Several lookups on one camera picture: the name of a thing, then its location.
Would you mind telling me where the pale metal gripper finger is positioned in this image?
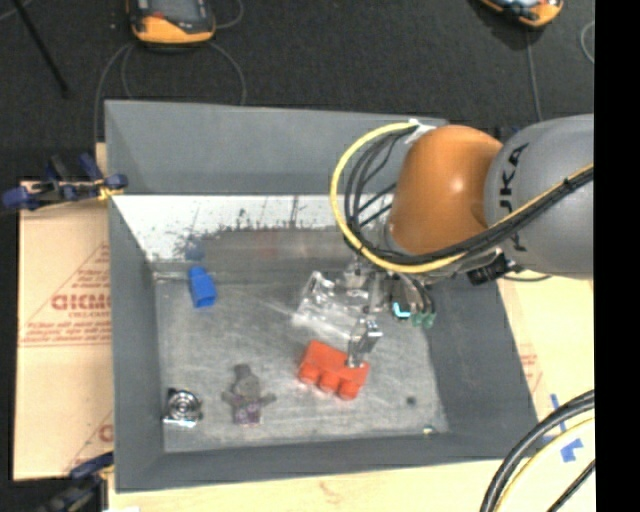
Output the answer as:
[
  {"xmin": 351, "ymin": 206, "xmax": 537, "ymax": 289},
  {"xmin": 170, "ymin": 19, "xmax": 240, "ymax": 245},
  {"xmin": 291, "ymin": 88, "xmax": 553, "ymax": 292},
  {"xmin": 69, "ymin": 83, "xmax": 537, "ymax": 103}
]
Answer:
[{"xmin": 346, "ymin": 318, "xmax": 385, "ymax": 369}]

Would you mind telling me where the red toy brick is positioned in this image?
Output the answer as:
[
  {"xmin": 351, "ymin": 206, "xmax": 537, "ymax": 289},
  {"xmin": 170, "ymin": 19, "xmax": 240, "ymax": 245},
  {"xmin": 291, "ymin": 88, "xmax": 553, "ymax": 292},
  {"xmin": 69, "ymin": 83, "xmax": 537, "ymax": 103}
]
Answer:
[{"xmin": 297, "ymin": 340, "xmax": 372, "ymax": 402}]

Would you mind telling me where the clear glass block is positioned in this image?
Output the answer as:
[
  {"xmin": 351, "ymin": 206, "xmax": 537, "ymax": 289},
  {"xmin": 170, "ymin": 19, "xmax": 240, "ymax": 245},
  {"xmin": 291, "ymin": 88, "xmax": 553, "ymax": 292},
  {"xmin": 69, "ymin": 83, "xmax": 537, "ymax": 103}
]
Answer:
[{"xmin": 292, "ymin": 270, "xmax": 372, "ymax": 335}]

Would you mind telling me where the grey metal bin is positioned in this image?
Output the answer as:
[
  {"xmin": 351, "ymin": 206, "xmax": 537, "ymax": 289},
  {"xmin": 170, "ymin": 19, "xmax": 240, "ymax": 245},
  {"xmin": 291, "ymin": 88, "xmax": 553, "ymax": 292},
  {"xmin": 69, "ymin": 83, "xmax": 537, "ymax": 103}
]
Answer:
[{"xmin": 103, "ymin": 99, "xmax": 539, "ymax": 491}]

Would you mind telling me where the grey and purple toy figure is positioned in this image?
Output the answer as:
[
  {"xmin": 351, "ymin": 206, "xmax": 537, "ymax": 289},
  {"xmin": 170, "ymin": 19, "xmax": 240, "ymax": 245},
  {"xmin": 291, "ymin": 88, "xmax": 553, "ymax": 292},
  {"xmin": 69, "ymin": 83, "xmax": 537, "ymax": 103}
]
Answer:
[{"xmin": 220, "ymin": 363, "xmax": 278, "ymax": 427}]

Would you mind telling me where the blue plastic cap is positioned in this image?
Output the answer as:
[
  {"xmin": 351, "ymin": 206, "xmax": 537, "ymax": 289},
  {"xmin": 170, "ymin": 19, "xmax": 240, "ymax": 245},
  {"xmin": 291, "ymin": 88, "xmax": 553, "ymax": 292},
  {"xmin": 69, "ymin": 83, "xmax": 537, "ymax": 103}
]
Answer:
[{"xmin": 187, "ymin": 265, "xmax": 219, "ymax": 309}]

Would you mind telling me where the shiny round metal part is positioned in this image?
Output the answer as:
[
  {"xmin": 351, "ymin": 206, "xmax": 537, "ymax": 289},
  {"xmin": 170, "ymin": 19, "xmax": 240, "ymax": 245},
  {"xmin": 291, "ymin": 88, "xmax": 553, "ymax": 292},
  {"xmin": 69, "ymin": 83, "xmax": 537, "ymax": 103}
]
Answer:
[{"xmin": 160, "ymin": 387, "xmax": 204, "ymax": 429}]

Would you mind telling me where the brown cardboard board red print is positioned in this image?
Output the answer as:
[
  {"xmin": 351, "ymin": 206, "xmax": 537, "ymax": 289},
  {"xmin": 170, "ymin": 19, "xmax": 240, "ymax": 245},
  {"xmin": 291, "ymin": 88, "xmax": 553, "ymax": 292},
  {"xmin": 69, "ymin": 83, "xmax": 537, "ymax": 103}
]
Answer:
[{"xmin": 12, "ymin": 142, "xmax": 595, "ymax": 482}]

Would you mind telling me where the black cylinder on white bracket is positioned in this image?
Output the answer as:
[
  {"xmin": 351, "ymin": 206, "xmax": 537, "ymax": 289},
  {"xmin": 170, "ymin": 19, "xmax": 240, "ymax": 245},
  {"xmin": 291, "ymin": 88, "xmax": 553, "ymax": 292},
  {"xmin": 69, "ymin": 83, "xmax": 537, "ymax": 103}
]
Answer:
[{"xmin": 449, "ymin": 248, "xmax": 522, "ymax": 287}]

